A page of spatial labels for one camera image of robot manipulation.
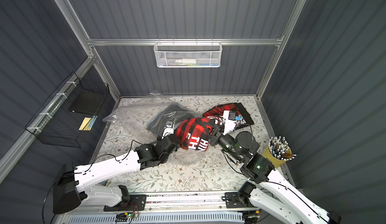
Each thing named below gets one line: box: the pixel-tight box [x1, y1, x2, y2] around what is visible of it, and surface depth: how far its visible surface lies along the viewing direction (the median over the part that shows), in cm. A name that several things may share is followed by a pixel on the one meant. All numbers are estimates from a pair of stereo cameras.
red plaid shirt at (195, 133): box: [175, 116, 225, 152], surface depth 63 cm
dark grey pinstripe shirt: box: [146, 104, 195, 137], surface depth 93 cm
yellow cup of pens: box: [261, 135, 297, 168], surface depth 73 cm
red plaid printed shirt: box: [202, 102, 241, 118], surface depth 107 cm
